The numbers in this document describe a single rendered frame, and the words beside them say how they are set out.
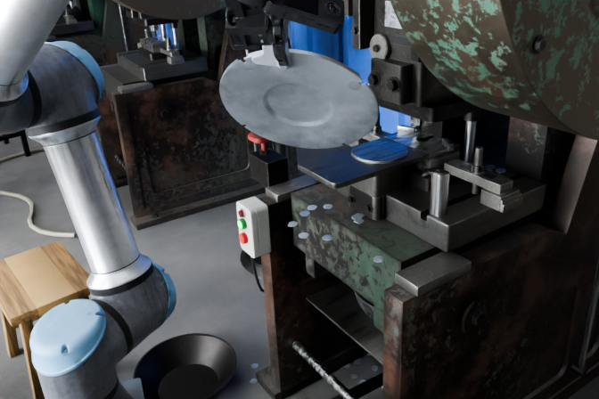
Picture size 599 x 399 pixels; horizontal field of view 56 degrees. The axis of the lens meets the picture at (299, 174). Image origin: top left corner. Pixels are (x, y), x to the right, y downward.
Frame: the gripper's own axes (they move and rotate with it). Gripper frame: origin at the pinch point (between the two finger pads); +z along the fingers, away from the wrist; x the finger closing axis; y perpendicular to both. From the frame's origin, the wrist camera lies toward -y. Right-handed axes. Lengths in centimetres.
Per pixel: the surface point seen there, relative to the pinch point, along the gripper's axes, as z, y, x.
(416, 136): 42.6, -24.0, -6.2
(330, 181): 25.1, -5.5, 11.4
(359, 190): 38.8, -11.0, 8.3
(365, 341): 65, -12, 38
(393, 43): 21.7, -17.9, -17.6
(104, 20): 235, 169, -187
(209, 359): 103, 36, 41
